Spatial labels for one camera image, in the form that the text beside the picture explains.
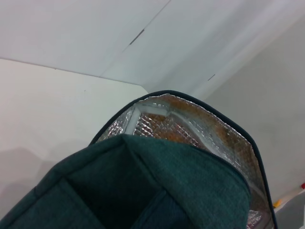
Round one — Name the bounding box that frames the dark teal insulated lunch bag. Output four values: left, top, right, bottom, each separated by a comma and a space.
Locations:
0, 90, 279, 229

